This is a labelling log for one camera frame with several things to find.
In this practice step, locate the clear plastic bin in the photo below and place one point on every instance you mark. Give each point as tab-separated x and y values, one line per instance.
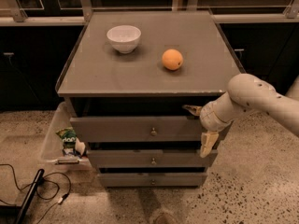
53	154

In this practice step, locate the black stand leg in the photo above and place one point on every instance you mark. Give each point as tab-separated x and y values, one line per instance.
29	197

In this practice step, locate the grey drawer cabinet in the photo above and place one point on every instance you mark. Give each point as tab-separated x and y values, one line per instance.
101	82

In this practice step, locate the grey top drawer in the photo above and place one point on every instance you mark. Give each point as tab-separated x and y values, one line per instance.
137	129

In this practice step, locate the metal railing frame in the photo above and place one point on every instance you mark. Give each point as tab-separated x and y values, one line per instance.
80	12

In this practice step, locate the green snack bag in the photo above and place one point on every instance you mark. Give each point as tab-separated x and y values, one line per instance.
68	137

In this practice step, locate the grey middle drawer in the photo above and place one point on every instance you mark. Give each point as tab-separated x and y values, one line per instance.
156	158

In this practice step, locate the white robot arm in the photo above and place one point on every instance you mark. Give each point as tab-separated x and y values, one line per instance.
245	93

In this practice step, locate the white ceramic bowl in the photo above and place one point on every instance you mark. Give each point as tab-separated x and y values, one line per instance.
124	38

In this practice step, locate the grey bottom drawer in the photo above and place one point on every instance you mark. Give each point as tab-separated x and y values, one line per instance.
152	179

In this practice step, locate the grey drawer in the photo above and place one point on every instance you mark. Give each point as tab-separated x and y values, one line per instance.
152	179
137	129
156	158

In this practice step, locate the orange fruit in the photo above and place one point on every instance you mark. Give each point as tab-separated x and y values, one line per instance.
172	59

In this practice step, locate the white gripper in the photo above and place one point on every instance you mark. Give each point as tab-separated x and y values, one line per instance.
209	118

